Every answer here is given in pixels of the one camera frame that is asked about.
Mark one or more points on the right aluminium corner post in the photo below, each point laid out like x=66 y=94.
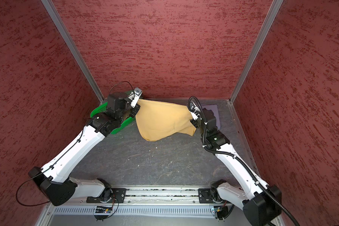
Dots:
x=268 y=21

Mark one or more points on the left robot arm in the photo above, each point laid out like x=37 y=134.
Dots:
x=53 y=179

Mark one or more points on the left aluminium corner post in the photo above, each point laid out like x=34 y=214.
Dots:
x=53 y=13

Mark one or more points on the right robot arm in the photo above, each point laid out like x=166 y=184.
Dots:
x=259 y=202

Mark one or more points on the aluminium corner post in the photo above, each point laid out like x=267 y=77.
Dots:
x=53 y=13
x=268 y=21

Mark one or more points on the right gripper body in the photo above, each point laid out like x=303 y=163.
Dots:
x=195 y=122

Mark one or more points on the lavender skirt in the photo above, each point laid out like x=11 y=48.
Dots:
x=214 y=109

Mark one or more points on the yellow skirt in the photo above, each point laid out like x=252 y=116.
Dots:
x=157 y=120

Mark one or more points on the white slotted cable duct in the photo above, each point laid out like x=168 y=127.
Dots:
x=151 y=211

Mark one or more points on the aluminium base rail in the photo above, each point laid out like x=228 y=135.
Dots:
x=161 y=195

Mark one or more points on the green plastic basket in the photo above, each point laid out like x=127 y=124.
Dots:
x=113 y=115

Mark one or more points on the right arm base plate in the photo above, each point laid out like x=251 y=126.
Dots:
x=205 y=196

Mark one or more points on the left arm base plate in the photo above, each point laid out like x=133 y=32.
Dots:
x=120 y=195

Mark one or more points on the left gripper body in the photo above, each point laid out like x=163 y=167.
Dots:
x=133 y=111

